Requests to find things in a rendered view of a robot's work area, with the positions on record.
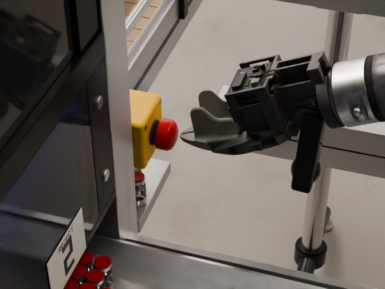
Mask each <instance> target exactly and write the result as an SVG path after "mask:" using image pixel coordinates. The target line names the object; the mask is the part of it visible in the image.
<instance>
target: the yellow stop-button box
mask: <svg viewBox="0 0 385 289"><path fill-rule="evenodd" d="M129 95H130V105H131V125H132V144H133V164H134V167H135V168H139V169H145V168H146V166H147V165H148V163H149V161H150V159H151V157H152V155H153V153H154V152H155V150H156V147H155V131H156V129H157V126H158V123H159V121H160V120H161V119H162V100H161V96H160V95H158V94H155V93H149V92H143V91H137V90H133V89H129Z"/></svg>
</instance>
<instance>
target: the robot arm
mask: <svg viewBox="0 0 385 289"><path fill-rule="evenodd" d="M263 61H269V63H265V64H264V63H260V62H263ZM255 63H260V64H259V65H254V66H252V67H251V66H250V64H255ZM239 65H240V67H241V69H238V70H237V73H236V74H235V76H234V78H233V81H232V82H231V85H230V87H229V89H228V91H227V93H226V94H225V95H224V97H225V99H226V101H225V100H223V99H221V98H220V97H219V96H218V95H217V94H216V93H214V92H213V91H211V90H205V91H202V92H201V93H200V94H199V96H198V99H199V107H194V108H192V109H191V111H190V116H191V121H192V126H191V127H189V128H188V129H186V130H184V131H182V133H181V135H180V138H181V140H182V141H184V142H186V143H188V144H190V145H192V146H195V147H197V148H200V149H204V150H209V151H212V152H213V153H217V154H226V155H241V154H247V153H250V152H253V151H262V150H263V149H268V148H271V147H274V146H277V145H280V144H282V143H284V142H285V141H287V140H288V139H291V137H292V136H297V135H298V132H299V130H300V134H299V139H298V146H297V153H296V158H295V159H294V160H293V162H292V164H291V168H290V170H291V174H292V184H291V188H292V189H293V190H295V191H298V192H303V193H309V192H310V191H311V188H312V185H313V182H315V181H316V180H317V179H318V178H319V176H320V173H321V165H320V162H319V159H320V153H321V147H322V144H323V137H324V131H325V126H326V124H327V126H328V127H329V128H331V129H334V128H340V127H345V126H347V127H355V126H361V125H365V124H371V123H377V122H385V52H383V53H378V54H373V55H368V56H363V57H358V58H353V59H349V60H344V61H339V62H336V63H335V64H334V65H329V62H328V60H327V57H326V55H325V53H324V51H322V52H317V53H312V54H308V55H304V56H299V57H294V58H289V59H286V60H281V57H280V55H279V54H276V55H273V56H268V57H264V58H259V59H255V60H251V61H246V62H242V63H240V64H239Z"/></svg>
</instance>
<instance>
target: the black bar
mask: <svg viewBox="0 0 385 289"><path fill-rule="evenodd" d="M125 241H129V242H132V243H137V244H141V245H146V246H149V247H153V248H158V249H162V250H165V251H170V252H175V253H179V254H183V255H187V256H192V257H196V258H199V259H204V260H208V261H213V262H216V263H221V264H226V265H230V266H233V267H238V268H242V269H246V270H250V271H255V272H259V273H262V274H267V275H272V276H276V277H279V278H284V279H289V280H293V281H296V282H301V283H305V284H310V285H313V286H318V287H322V288H327V289H347V288H342V287H338V286H333V285H330V284H325V283H320V282H316V281H312V280H308V279H303V278H298V277H295V276H290V275H285V274H280V273H277V272H272V271H267V270H263V269H259V268H254V267H250V266H246V265H242V264H237V263H232V262H229V261H224V260H219V259H215V258H212V257H207V256H202V255H197V254H194V253H189V252H184V251H180V250H176V249H171V248H167V247H162V246H158V245H154V244H149V243H144V242H141V241H136V240H131V239H125Z"/></svg>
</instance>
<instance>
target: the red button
mask: <svg viewBox="0 0 385 289"><path fill-rule="evenodd" d="M177 138H178V125H177V123H176V122H175V121H174V120H171V119H165V118H162V119H161V120H160V121H159V123H158V126H157V129H156V131H155V147H156V148H157V149H159V150H165V151H168V150H171V149H172V148H173V147H174V145H175V144H176V141H177Z"/></svg>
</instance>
